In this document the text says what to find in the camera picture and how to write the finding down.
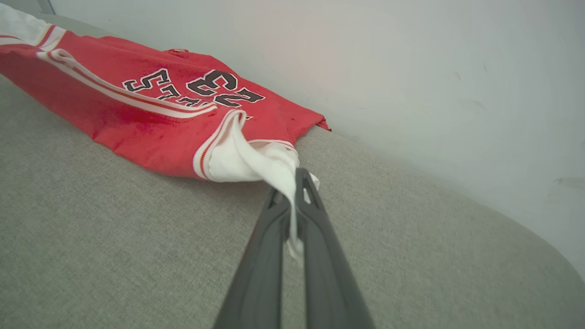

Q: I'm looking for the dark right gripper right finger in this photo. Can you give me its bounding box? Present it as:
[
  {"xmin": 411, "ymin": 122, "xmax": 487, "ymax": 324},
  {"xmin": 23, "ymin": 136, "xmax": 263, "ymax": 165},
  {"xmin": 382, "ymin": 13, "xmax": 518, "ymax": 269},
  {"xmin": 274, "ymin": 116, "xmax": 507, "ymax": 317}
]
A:
[{"xmin": 294, "ymin": 167, "xmax": 376, "ymax": 329}]

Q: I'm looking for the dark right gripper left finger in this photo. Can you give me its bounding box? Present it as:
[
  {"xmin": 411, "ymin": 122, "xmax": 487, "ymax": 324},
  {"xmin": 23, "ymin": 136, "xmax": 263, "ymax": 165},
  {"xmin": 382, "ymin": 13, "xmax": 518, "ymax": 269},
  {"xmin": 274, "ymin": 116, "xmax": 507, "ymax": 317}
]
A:
[{"xmin": 214, "ymin": 186, "xmax": 293, "ymax": 329}]

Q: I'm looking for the red basketball jersey white trim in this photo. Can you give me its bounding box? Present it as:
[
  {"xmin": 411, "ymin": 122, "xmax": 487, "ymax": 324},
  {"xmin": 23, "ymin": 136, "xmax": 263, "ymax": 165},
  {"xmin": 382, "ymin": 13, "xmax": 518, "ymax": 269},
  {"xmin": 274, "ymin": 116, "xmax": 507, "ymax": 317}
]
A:
[{"xmin": 0, "ymin": 2, "xmax": 332, "ymax": 266}]

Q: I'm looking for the grey fabric sofa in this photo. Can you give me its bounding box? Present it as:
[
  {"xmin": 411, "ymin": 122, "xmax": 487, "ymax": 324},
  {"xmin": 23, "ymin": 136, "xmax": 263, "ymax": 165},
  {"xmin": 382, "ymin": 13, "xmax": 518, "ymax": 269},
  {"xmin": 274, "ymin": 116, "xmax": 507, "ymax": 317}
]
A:
[{"xmin": 0, "ymin": 14, "xmax": 585, "ymax": 329}]

